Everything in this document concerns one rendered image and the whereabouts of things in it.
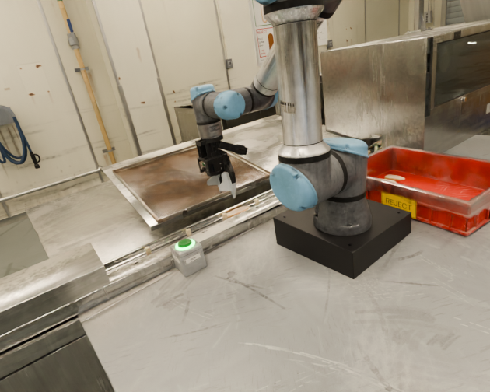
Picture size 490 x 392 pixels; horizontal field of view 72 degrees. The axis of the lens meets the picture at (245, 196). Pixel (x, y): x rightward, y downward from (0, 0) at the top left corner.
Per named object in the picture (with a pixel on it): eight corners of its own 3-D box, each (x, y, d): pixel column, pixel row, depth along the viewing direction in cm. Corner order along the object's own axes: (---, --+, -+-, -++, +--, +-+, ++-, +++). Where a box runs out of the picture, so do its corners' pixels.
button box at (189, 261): (187, 288, 94) (177, 256, 90) (175, 277, 101) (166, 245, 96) (211, 275, 98) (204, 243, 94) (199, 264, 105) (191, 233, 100)
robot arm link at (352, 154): (376, 187, 87) (379, 134, 81) (344, 204, 80) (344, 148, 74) (337, 176, 96) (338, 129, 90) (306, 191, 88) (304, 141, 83)
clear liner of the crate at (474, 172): (469, 239, 87) (473, 205, 83) (332, 193, 127) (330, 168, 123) (531, 196, 101) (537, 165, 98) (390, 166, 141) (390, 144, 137)
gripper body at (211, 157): (200, 174, 112) (191, 139, 107) (222, 166, 116) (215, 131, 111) (211, 179, 106) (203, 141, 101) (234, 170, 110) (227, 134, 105)
